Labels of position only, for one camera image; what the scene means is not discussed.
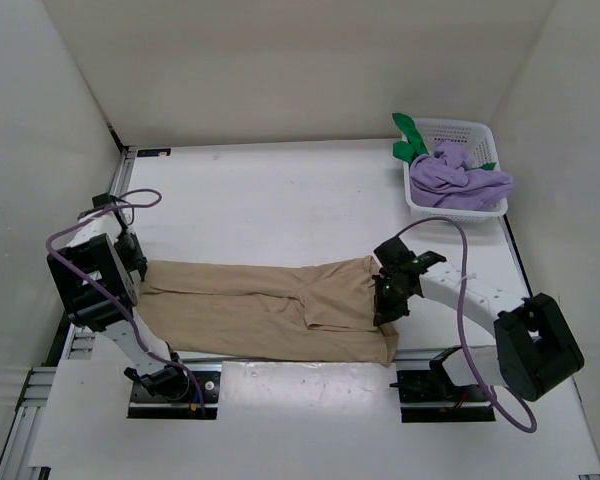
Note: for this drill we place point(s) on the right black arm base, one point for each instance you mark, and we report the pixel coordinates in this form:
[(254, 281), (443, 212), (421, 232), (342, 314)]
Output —
[(423, 400)]

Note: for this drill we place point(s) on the blue label sticker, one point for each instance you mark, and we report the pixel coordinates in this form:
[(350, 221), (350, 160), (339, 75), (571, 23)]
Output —
[(150, 153)]

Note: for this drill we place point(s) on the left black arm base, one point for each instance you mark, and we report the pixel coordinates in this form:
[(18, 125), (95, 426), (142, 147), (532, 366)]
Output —
[(170, 394)]

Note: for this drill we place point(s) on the white plastic basket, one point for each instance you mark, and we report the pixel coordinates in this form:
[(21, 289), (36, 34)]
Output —
[(478, 140)]

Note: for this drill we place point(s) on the green t shirt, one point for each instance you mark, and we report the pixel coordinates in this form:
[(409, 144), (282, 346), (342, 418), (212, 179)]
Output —
[(412, 145)]

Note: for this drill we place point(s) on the front aluminium table rail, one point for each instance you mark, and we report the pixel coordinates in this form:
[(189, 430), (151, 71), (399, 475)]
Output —
[(380, 357)]

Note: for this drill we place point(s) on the beige t shirt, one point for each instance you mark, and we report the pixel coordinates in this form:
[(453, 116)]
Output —
[(217, 309)]

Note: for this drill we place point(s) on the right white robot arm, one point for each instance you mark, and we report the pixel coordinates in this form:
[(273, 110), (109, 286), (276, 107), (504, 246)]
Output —
[(534, 349)]

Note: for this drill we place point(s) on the purple t shirt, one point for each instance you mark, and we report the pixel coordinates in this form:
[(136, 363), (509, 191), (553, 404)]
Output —
[(448, 179)]

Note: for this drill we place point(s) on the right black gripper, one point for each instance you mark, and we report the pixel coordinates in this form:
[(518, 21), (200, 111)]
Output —
[(385, 304)]

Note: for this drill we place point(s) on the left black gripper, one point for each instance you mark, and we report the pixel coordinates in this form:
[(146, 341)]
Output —
[(138, 261)]

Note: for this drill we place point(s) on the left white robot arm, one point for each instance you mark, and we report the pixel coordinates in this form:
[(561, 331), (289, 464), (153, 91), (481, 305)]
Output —
[(98, 266)]

